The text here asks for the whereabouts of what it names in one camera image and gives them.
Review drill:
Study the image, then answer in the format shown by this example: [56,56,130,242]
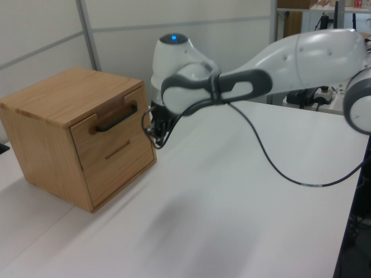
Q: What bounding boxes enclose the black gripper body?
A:
[150,104,178,131]

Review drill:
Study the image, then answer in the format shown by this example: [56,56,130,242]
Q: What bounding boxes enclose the wooden drawer with handle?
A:
[69,86,153,172]

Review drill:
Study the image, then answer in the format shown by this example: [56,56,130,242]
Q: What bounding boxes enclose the wooden drawer with notch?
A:
[81,122,158,212]

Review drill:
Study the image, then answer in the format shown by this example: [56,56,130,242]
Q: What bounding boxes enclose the wooden cabinet casing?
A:
[0,66,158,215]

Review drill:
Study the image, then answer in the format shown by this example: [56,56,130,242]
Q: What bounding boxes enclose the emergency stop button box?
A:
[315,86,334,104]

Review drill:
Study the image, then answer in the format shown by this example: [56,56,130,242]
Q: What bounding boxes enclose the white shelf unit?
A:
[275,0,371,35]

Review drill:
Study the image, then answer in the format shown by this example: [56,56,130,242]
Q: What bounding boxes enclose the black metal drawer handle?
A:
[95,104,139,134]

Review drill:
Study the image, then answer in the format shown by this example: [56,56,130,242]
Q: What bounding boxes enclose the grey aluminium partition post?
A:
[75,0,101,71]

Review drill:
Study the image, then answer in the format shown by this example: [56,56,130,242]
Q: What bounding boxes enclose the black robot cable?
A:
[141,97,365,188]

